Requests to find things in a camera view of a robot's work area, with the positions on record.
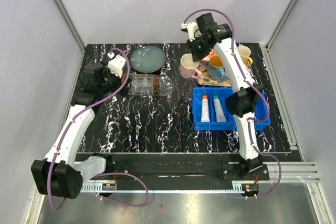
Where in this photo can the blue mug orange interior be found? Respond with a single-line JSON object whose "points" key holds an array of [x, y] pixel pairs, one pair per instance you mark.
{"points": [[215, 69]]}

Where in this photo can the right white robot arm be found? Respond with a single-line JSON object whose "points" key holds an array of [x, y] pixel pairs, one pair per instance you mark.
{"points": [[241, 104]]}

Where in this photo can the aluminium rail frame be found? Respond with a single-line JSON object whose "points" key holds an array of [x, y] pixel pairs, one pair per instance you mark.
{"points": [[164, 124]]}

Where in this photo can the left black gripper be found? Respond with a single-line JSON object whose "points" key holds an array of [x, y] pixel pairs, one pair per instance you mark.
{"points": [[126, 86]]}

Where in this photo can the floral serving tray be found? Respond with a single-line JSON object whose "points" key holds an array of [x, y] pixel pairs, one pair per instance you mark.
{"points": [[205, 80]]}

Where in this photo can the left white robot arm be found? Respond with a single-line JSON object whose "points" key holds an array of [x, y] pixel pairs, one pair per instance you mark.
{"points": [[57, 174]]}

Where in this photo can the orange cap toothpaste tube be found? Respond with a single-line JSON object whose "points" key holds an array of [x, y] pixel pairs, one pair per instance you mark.
{"points": [[205, 109]]}

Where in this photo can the teal cap toothpaste tube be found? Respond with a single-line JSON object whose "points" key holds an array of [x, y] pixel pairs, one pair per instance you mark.
{"points": [[220, 116]]}

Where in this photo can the clear acrylic tray wooden handles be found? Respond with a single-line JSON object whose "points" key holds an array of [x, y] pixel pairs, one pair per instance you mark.
{"points": [[147, 85]]}

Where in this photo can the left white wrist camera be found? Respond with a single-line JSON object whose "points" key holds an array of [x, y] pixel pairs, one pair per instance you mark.
{"points": [[116, 64]]}

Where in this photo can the blue plastic bin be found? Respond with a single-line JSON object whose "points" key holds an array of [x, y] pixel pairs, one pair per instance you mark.
{"points": [[230, 124]]}

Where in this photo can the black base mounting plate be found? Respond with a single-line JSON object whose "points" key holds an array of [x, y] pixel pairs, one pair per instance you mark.
{"points": [[186, 171]]}

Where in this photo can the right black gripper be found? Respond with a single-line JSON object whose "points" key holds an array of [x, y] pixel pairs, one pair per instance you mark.
{"points": [[197, 56]]}

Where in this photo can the pink ceramic mug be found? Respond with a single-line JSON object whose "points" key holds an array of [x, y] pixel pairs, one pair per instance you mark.
{"points": [[189, 68]]}

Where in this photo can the red patterned small bowl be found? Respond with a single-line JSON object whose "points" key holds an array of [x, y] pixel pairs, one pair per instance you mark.
{"points": [[211, 53]]}

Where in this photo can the yellow mug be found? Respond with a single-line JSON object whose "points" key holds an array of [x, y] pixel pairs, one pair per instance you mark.
{"points": [[245, 54]]}

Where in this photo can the teal ceramic plate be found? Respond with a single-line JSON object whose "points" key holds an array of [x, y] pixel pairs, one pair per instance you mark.
{"points": [[147, 59]]}

